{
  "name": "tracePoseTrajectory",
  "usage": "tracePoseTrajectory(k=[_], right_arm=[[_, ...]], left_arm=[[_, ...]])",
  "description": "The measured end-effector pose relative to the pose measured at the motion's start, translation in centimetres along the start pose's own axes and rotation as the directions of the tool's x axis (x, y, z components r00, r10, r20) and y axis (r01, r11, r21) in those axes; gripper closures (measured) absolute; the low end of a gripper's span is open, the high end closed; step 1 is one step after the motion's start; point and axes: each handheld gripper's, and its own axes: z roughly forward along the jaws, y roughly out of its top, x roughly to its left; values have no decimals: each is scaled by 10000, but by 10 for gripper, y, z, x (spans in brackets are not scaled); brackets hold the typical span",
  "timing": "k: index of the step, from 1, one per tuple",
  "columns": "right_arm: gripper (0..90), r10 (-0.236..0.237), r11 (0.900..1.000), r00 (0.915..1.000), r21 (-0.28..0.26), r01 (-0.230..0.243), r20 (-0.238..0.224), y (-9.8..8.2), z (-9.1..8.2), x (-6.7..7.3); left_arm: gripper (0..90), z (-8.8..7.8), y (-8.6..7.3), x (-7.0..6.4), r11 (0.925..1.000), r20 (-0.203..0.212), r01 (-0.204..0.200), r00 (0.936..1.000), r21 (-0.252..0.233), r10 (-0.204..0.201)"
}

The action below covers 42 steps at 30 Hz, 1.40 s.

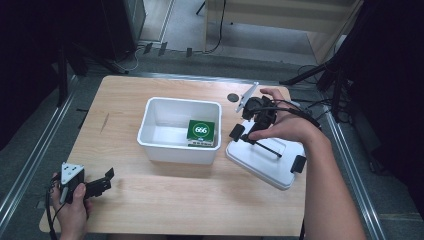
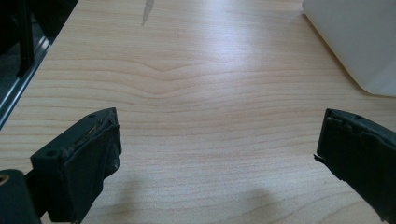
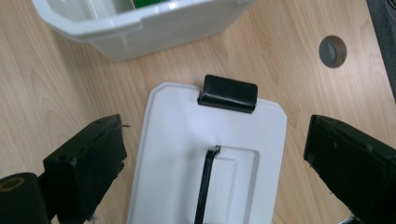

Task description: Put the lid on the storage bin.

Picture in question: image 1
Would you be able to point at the person's left hand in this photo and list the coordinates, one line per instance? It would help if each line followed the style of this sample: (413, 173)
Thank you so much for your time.
(71, 216)

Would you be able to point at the dark round sticker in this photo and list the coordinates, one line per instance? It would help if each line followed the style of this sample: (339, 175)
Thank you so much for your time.
(233, 97)

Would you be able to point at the black tape strip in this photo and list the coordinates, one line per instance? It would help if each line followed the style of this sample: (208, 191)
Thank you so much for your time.
(82, 109)

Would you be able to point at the metal floor rail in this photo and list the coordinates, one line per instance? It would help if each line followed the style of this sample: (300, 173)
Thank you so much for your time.
(356, 176)
(36, 146)

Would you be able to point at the black tripod stand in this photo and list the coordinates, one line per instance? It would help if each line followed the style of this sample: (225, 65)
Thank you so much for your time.
(333, 71)

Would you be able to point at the white lid with black latches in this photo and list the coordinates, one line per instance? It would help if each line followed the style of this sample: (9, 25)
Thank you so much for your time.
(266, 166)

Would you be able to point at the person's right hand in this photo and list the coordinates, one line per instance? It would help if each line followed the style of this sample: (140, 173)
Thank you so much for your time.
(293, 128)

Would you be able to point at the green and white carton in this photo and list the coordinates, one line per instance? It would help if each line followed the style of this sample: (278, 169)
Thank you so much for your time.
(201, 130)

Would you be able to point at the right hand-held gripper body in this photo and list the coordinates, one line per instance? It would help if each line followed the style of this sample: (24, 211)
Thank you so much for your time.
(261, 111)

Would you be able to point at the light wooden furniture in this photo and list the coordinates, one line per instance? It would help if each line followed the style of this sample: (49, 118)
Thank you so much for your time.
(266, 16)

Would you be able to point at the black tripod leg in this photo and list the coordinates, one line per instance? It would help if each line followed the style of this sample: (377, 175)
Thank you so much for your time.
(100, 60)

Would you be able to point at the black stand post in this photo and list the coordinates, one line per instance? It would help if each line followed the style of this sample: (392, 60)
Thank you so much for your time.
(62, 76)

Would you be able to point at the white plastic storage box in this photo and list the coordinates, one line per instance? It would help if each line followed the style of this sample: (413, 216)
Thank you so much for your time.
(166, 113)

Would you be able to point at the black cabinet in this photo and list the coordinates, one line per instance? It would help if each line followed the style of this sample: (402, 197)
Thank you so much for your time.
(123, 26)

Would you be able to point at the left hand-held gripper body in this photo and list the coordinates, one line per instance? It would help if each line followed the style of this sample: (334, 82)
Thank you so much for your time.
(70, 173)

